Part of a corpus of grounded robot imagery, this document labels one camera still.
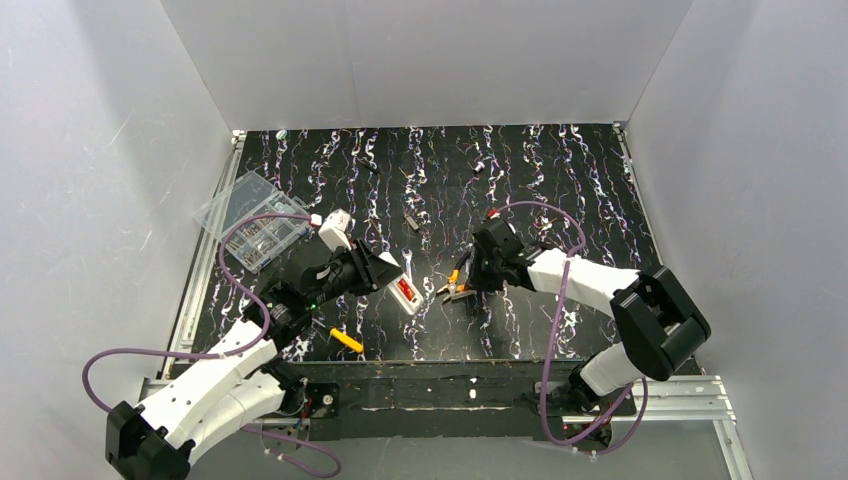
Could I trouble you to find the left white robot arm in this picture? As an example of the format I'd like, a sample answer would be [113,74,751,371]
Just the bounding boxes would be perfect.
[105,240,422,479]

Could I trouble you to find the yellow black pliers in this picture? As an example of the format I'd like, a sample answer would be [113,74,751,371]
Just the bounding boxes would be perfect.
[436,251,479,308]

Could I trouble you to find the white remote control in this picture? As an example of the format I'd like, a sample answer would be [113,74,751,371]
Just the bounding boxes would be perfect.
[378,251,423,316]

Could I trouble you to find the thin black rod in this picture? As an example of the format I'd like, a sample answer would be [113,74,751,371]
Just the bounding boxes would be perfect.
[357,159,380,175]

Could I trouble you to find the silver open-end wrench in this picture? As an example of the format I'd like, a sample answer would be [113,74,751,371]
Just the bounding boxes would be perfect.
[401,248,413,279]

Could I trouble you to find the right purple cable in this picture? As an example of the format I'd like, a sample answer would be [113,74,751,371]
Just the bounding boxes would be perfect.
[493,200,651,458]

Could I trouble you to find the purple cable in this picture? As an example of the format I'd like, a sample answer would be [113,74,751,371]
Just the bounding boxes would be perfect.
[81,212,342,480]
[493,200,651,458]

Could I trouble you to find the aluminium frame rail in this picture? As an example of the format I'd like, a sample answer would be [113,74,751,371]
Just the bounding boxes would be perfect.
[122,129,753,480]

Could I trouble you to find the clear plastic screw box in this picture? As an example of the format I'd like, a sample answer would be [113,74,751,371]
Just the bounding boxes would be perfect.
[193,172,310,274]

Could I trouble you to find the yellow handle screwdriver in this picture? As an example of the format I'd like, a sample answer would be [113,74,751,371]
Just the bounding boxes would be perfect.
[329,328,365,354]

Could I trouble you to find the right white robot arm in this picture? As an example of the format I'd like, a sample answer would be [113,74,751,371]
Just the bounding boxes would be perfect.
[469,218,711,408]

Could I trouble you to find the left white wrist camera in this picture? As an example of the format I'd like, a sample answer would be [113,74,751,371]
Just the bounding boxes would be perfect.
[309,209,352,252]

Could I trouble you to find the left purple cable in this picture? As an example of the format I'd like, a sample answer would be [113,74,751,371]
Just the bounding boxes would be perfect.
[81,212,342,480]

